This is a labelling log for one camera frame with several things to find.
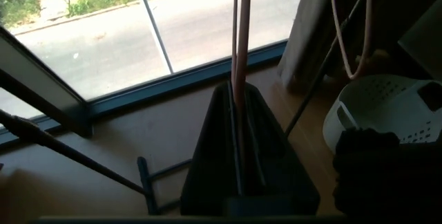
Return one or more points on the black clothes rack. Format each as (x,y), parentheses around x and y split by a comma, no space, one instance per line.
(146,182)

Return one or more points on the white laundry basket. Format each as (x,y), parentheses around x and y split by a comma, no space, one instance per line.
(380,113)

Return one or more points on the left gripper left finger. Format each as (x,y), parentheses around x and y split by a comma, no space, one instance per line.
(207,168)

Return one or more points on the brown curtain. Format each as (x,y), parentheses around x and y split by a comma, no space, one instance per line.
(310,27)

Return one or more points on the window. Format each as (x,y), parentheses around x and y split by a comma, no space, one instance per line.
(103,44)

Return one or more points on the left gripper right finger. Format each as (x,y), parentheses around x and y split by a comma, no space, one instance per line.
(283,182)

